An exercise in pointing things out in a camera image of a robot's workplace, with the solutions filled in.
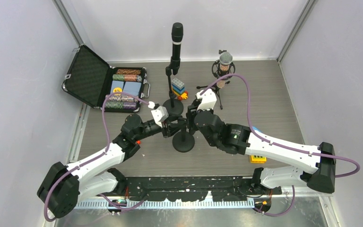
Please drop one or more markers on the black front microphone stand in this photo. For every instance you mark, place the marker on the black front microphone stand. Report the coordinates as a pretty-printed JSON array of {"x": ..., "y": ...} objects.
[{"x": 183, "y": 141}]

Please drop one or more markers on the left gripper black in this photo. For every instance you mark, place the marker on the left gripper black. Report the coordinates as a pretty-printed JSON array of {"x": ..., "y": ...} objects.
[{"x": 171, "y": 128}]

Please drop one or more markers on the black microphone stand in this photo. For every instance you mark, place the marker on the black microphone stand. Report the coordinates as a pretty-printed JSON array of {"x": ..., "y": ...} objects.
[
  {"x": 173, "y": 105},
  {"x": 183, "y": 141}
]

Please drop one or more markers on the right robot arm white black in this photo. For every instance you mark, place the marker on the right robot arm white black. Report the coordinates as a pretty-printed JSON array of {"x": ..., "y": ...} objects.
[{"x": 313, "y": 166}]

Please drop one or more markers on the black tall microphone rear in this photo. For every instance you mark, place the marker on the black tall microphone rear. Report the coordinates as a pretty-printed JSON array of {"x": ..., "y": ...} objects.
[{"x": 177, "y": 36}]

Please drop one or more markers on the black tripod stand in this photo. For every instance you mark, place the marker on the black tripod stand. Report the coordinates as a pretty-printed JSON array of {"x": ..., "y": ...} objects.
[{"x": 217, "y": 87}]

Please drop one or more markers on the black poker chip case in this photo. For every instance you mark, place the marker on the black poker chip case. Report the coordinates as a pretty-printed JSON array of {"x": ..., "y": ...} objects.
[{"x": 94, "y": 82}]

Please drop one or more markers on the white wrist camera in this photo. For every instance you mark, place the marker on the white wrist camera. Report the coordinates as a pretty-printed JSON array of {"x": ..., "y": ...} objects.
[
  {"x": 160, "y": 115},
  {"x": 207, "y": 100}
]

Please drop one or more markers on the colourful toy brick car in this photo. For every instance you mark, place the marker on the colourful toy brick car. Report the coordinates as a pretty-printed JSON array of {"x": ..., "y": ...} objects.
[{"x": 178, "y": 88}]

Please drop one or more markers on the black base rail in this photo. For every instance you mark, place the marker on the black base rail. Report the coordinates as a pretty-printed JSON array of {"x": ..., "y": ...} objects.
[{"x": 191, "y": 188}]

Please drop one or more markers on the yellow perforated block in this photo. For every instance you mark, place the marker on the yellow perforated block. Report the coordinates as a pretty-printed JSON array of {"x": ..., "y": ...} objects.
[{"x": 257, "y": 159}]

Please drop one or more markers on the glitter condenser microphone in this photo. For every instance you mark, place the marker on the glitter condenser microphone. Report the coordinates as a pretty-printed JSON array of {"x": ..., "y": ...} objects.
[{"x": 223, "y": 65}]

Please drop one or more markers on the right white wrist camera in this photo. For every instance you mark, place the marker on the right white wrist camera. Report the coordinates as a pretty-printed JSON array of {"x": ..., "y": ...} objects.
[{"x": 207, "y": 100}]

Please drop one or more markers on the black rear microphone stand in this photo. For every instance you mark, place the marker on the black rear microphone stand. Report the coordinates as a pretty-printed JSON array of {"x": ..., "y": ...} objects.
[{"x": 173, "y": 105}]

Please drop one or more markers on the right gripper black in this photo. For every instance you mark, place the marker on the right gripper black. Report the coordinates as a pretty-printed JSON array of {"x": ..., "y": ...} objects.
[{"x": 191, "y": 112}]

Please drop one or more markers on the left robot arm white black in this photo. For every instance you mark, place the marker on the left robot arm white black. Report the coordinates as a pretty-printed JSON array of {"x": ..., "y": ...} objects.
[{"x": 67, "y": 184}]

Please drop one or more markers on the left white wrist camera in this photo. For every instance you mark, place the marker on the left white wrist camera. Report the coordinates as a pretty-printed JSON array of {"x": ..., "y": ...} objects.
[{"x": 160, "y": 115}]

